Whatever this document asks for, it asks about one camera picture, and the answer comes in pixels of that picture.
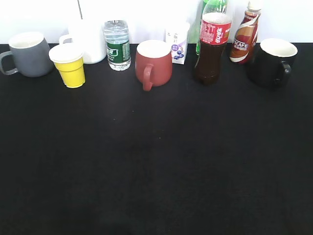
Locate red ceramic mug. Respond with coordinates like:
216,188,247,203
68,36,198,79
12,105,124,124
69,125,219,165
135,40,173,91

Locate grey ceramic mug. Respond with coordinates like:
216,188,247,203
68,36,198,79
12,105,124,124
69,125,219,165
0,31,54,77

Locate clear water bottle green label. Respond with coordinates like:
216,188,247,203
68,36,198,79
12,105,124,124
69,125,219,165
104,20,131,71

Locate brown nescafe coffee bottle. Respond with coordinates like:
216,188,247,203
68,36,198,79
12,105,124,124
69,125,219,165
229,0,263,64

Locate white ceramic mug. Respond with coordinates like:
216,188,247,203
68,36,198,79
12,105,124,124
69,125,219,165
59,19,107,64

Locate black ceramic mug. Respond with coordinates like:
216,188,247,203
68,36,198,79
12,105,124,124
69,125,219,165
246,38,298,91

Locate cola bottle red label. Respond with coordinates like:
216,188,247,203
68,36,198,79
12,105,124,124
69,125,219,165
194,0,233,85

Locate green sprite bottle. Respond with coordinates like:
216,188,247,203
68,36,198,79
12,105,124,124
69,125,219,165
196,0,228,56

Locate white blueberry milk carton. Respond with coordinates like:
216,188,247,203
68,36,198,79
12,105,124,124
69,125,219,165
165,22,190,65

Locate yellow paper cup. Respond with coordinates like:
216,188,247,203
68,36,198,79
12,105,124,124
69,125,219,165
49,43,85,88

